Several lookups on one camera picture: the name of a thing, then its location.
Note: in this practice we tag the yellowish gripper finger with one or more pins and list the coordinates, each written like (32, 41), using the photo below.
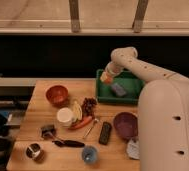
(103, 76)

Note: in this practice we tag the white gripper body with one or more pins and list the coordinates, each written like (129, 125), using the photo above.
(113, 69)

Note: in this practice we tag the orange apple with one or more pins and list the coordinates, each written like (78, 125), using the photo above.
(108, 80)

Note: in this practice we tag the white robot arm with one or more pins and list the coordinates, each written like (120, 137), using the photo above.
(163, 111)

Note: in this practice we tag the red bowl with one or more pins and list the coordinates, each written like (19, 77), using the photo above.
(57, 95)

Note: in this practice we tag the purple bowl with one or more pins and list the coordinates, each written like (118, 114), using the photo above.
(126, 125)

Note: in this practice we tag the blue grey sponge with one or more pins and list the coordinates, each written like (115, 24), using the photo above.
(118, 90)

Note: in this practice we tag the green plastic bin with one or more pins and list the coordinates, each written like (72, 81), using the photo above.
(125, 89)

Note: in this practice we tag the brown pine cone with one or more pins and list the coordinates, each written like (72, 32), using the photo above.
(88, 106)

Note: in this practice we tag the metal spoon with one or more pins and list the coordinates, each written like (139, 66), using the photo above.
(96, 120)

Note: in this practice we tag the yellow banana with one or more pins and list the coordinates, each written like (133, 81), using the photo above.
(77, 110)

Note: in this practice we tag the orange carrot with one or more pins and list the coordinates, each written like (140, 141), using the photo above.
(86, 120)

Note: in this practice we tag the black remote control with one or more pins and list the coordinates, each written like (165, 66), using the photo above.
(105, 133)

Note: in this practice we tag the white cup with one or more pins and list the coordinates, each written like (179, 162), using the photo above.
(65, 116)

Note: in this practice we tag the white crumpled packet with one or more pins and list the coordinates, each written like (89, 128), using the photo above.
(132, 149)

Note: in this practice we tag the blue small cup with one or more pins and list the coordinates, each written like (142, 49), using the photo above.
(89, 154)

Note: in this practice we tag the dark grey small box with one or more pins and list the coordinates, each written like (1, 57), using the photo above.
(48, 131)

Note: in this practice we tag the round metal tin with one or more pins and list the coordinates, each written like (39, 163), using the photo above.
(34, 152)

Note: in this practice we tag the black handled brush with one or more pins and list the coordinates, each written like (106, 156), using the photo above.
(65, 143)

